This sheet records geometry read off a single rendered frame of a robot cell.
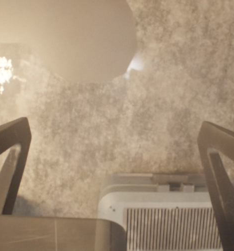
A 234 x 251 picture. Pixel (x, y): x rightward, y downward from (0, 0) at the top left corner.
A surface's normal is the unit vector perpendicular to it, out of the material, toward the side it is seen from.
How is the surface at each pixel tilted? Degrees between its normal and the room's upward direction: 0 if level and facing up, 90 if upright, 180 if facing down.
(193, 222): 0
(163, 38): 0
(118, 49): 0
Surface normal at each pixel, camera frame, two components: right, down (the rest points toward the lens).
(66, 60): 0.03, 0.10
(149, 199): 0.04, -0.63
